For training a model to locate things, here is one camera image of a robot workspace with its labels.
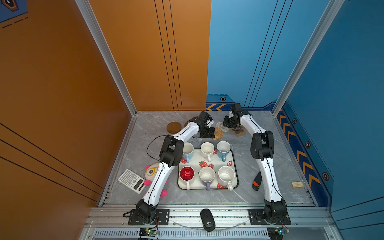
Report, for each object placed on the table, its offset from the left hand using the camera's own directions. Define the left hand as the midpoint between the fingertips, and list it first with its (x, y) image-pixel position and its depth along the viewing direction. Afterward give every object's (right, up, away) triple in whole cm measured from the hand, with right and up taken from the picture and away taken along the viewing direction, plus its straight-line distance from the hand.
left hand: (215, 135), depth 104 cm
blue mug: (+3, -7, -11) cm, 14 cm away
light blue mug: (-19, -9, -12) cm, 24 cm away
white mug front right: (+4, -22, -17) cm, 28 cm away
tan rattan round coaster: (+2, +1, +2) cm, 3 cm away
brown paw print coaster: (+17, +1, +1) cm, 17 cm away
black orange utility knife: (+20, -25, -21) cm, 39 cm away
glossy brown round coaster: (-19, +7, -27) cm, 34 cm away
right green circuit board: (+25, -45, -33) cm, 61 cm away
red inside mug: (-19, -21, -18) cm, 34 cm away
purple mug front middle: (-7, -22, -17) cm, 29 cm away
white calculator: (-50, -25, -19) cm, 59 cm away
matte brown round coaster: (-31, +5, +9) cm, 33 cm away
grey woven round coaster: (-13, -5, -2) cm, 14 cm away
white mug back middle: (-7, -9, -8) cm, 14 cm away
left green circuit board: (-37, -44, -33) cm, 66 cm away
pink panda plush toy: (-38, -19, -23) cm, 48 cm away
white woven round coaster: (+4, +7, +8) cm, 12 cm away
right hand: (+6, +8, +8) cm, 13 cm away
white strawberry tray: (-13, -16, -12) cm, 24 cm away
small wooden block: (+44, -27, -20) cm, 55 cm away
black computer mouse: (-8, -39, -33) cm, 52 cm away
